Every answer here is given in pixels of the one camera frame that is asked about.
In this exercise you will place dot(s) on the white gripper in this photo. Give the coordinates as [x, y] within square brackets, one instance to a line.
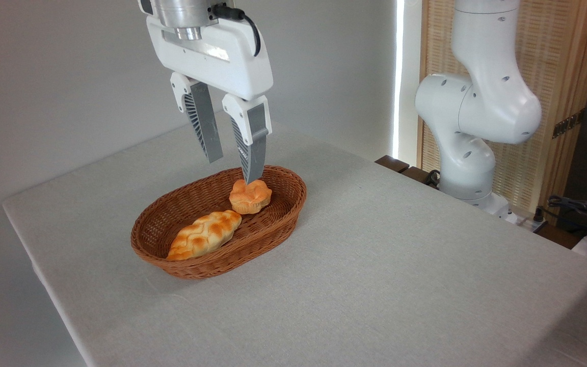
[222, 61]

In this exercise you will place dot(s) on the round flower-shaped bread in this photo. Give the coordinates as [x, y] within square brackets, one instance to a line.
[250, 199]

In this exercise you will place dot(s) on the braided bread loaf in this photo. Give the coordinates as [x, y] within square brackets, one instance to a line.
[204, 235]

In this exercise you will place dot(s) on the brown wicker basket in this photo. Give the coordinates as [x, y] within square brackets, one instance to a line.
[273, 224]

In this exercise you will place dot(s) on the white power strip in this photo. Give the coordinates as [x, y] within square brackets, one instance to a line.
[530, 223]

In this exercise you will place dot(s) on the wooden lattice screen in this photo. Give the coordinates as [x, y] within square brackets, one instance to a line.
[553, 51]

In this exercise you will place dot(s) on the metal screen hinge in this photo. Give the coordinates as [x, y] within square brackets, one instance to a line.
[568, 123]

